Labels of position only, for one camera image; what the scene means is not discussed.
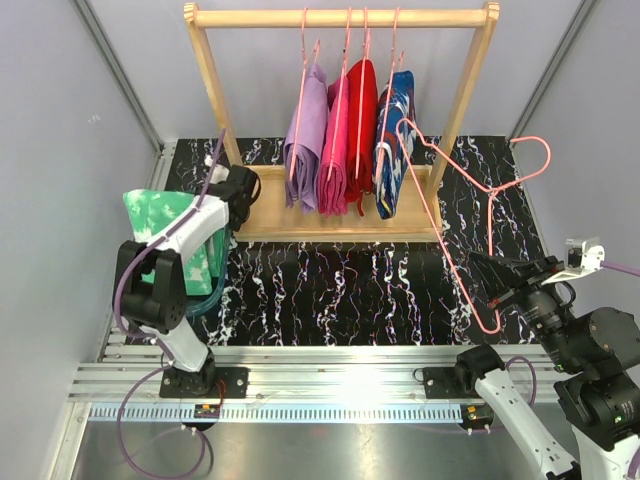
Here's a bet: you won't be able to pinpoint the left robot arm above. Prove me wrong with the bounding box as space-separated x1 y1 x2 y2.
113 165 261 397

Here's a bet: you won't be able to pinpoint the pink hanger with red trousers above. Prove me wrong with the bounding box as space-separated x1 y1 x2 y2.
355 7 371 180

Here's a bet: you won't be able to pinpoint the red folded trousers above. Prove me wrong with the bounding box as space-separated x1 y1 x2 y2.
345 59 378 216

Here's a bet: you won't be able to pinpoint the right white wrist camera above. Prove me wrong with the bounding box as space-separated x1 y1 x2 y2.
542 237 605 285

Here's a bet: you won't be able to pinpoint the black marble pattern mat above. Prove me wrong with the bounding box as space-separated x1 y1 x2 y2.
191 136 544 346

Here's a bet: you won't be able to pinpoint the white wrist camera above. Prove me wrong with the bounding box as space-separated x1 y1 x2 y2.
204 155 230 184
542 237 605 285

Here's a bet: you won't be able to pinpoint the wooden clothes rack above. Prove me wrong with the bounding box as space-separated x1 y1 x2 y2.
184 2 500 242

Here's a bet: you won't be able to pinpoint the blue patterned folded trousers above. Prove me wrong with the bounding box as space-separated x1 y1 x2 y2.
372 70 416 220

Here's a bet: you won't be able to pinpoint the pink wire hanger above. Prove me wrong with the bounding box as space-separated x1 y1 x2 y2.
395 117 553 335

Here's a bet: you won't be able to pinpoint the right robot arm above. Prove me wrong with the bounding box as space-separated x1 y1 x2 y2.
455 252 639 479

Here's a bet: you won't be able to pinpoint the pink hanger with lilac trousers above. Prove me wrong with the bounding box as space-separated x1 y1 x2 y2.
289 7 310 181

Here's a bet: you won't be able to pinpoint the green white trousers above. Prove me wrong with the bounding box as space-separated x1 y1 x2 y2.
123 189 230 297

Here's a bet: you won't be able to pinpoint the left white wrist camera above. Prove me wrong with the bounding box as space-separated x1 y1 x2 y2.
204 155 230 184

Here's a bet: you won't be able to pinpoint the pink folded trousers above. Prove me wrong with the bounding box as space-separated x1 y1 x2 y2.
316 76 349 216

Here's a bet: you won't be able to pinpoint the lilac folded trousers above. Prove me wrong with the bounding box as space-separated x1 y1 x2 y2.
283 63 328 213

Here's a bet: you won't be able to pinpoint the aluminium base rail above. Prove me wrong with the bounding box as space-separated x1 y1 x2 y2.
67 329 571 424

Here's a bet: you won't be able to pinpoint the pink hanger with blue trousers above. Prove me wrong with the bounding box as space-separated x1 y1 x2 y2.
375 7 401 185

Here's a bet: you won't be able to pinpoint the transparent blue plastic bin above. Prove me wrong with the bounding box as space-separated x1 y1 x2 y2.
186 227 232 318

